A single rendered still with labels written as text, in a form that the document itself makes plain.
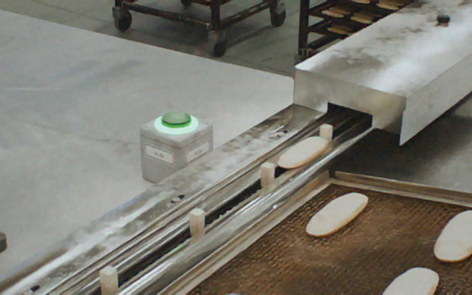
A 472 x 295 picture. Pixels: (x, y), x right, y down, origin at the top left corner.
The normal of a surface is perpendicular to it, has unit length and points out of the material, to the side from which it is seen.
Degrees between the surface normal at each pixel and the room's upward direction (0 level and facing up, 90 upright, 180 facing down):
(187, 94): 0
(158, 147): 90
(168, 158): 90
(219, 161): 0
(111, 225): 0
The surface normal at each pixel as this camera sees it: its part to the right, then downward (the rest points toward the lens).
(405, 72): 0.01, -0.89
